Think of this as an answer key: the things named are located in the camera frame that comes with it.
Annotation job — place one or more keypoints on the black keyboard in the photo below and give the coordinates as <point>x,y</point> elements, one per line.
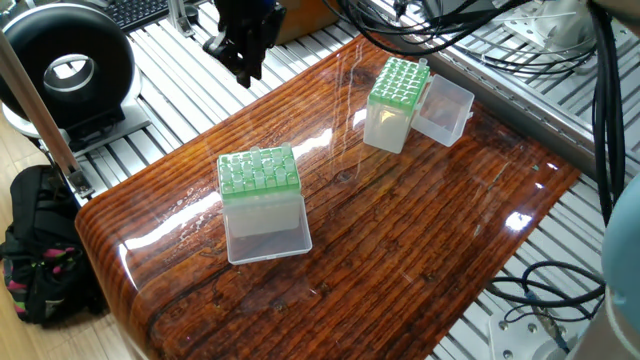
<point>135,12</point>

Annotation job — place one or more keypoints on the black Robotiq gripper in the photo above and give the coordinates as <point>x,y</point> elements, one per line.
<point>250,22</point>

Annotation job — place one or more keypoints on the black backpack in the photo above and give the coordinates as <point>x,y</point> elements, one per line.
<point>45,250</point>

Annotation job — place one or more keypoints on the brown wooden pole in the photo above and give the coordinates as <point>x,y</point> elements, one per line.
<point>40,120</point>

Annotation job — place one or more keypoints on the clear pipette box green rack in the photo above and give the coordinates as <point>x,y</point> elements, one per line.
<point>260,190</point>
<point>395,100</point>

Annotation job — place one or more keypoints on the large clear pipette tip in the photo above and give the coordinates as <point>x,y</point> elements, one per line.
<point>423,64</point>

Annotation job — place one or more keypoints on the white perforated base plate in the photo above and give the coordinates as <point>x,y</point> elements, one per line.
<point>530,340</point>

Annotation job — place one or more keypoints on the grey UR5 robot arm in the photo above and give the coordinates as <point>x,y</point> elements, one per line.
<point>625,280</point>

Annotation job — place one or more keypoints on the cardboard box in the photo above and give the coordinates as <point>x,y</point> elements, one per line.
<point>310,20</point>

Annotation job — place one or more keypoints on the silver metal bracket post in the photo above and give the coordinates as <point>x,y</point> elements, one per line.
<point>184,15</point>

